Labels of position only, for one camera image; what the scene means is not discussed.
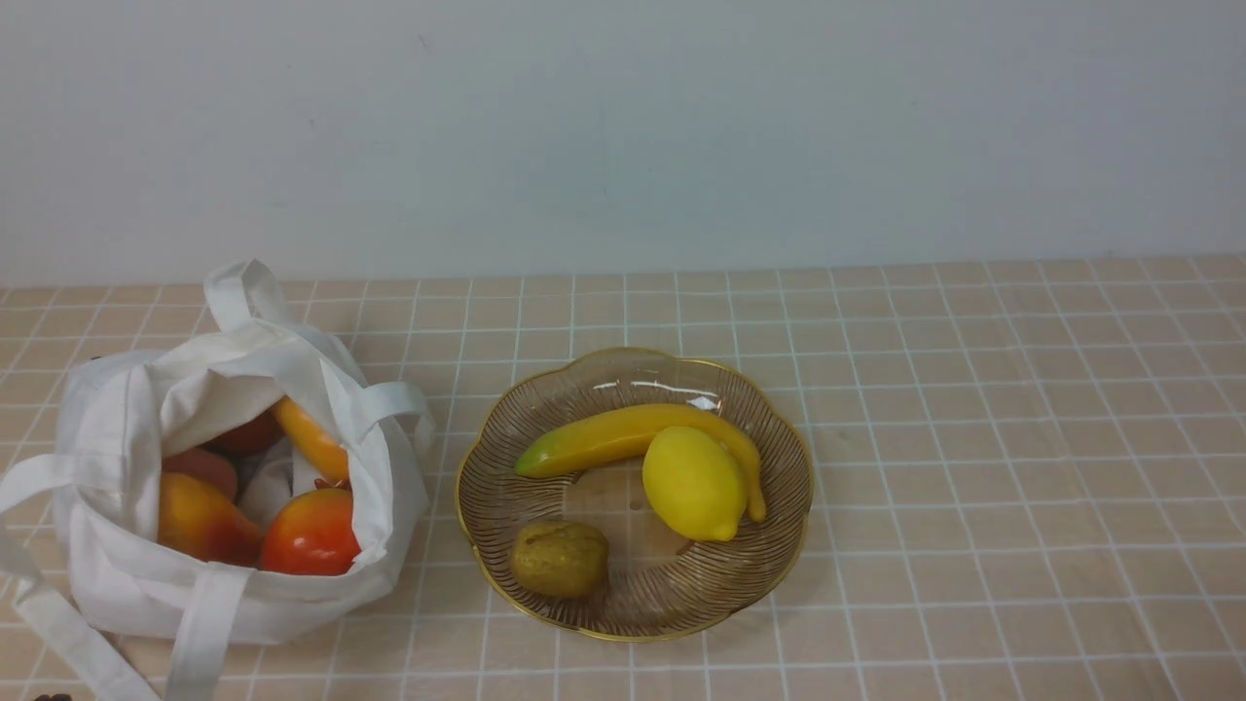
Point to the red pomegranate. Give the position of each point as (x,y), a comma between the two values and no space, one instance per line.
(312,535)

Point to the yellow lemon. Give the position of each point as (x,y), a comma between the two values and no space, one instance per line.
(694,485)

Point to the yellow-red mango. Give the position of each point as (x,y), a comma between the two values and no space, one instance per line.
(196,519)

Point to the white cloth tote bag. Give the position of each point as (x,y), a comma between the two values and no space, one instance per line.
(143,621)

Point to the gold-rimmed glass fruit plate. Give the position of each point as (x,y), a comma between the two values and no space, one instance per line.
(658,586)

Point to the pink peach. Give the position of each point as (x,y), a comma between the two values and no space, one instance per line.
(207,467)

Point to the yellow banana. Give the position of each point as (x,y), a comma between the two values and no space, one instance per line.
(627,433)

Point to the orange curved fruit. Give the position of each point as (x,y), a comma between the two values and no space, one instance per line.
(322,451)

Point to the brown-green kiwi fruit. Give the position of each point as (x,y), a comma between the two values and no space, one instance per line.
(562,559)

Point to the dark red fruit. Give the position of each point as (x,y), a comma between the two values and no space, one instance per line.
(250,439)

